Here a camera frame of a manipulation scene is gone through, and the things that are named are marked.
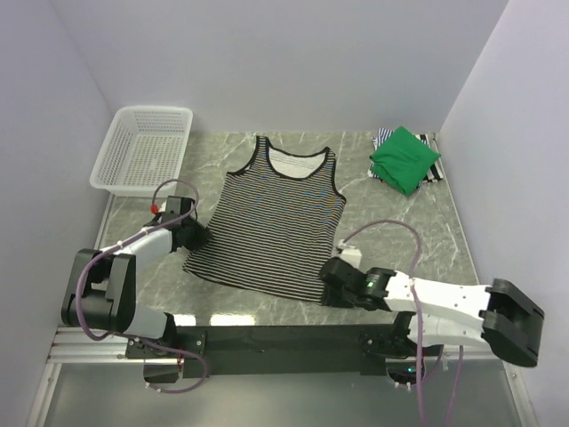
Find black white striped folded top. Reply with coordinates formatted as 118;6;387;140
416;133;444;184

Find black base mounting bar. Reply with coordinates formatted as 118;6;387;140
124;323;445;379

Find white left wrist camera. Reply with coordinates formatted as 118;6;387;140
150;199;167;215

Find green tank top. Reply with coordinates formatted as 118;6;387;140
369;125;442;197

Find aluminium rail frame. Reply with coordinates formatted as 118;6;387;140
46;327;502;365

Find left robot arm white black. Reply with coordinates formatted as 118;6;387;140
60;196;211;358

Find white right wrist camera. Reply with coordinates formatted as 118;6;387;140
336;240;363;269

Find white plastic laundry basket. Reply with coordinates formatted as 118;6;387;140
90;105;194;197

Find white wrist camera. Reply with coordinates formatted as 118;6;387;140
336;240;363;269
150;199;167;215

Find striped clothes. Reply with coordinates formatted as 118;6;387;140
182;135;347;304

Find blue striped folded tank top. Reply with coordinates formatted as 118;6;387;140
367;126;435;190

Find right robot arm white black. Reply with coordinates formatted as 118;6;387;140
319;257;545;367

